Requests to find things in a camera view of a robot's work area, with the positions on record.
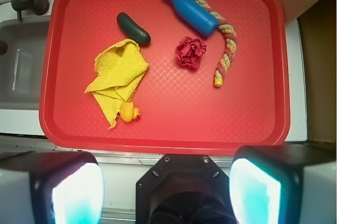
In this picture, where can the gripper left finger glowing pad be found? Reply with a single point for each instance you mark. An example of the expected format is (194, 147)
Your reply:
(51, 187)

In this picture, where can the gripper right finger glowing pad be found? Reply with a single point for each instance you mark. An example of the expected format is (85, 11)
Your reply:
(289, 183)

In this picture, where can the yellow rubber duck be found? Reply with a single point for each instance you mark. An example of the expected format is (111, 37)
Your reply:
(129, 112)

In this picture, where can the grey sink basin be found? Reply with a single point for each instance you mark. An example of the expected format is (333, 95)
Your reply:
(22, 64)

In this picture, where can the red plastic tray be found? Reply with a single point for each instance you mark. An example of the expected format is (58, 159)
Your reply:
(182, 112)

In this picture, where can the yellow woven cloth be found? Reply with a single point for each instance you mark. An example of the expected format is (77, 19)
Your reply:
(119, 68)

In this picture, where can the crumpled red paper ball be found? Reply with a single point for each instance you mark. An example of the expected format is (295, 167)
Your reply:
(189, 52)

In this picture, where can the dark green cucumber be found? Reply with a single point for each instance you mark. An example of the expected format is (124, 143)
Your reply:
(132, 29)

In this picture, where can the blue plastic bottle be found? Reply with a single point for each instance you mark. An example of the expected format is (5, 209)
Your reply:
(196, 16)

